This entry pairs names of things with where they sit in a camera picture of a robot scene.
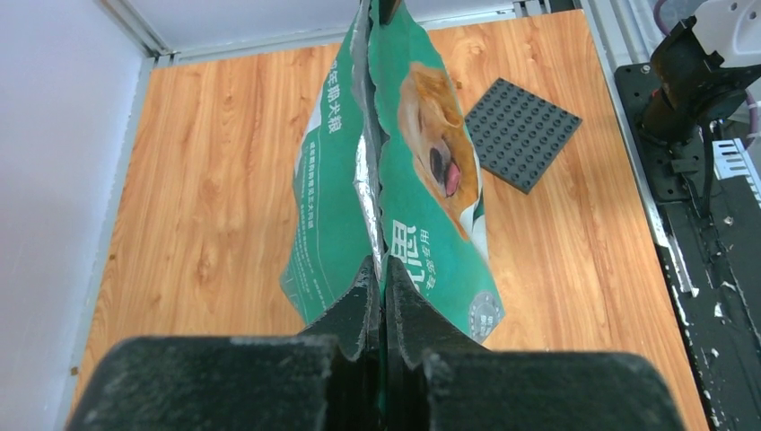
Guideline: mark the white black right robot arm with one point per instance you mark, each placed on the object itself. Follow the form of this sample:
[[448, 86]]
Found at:
[[704, 66]]

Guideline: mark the green dog food bag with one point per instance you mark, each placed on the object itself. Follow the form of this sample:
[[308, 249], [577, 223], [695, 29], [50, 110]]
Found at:
[[387, 169]]

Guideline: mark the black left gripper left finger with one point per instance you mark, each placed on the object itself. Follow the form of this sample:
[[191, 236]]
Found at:
[[322, 378]]

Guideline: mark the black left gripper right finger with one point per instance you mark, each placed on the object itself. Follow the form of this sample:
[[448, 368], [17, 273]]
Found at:
[[439, 379]]

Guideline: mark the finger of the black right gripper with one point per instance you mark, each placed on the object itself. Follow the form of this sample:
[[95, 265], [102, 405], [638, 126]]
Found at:
[[387, 10]]

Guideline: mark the dark grey studded plate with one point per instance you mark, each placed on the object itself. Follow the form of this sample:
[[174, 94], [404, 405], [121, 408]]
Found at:
[[517, 134]]

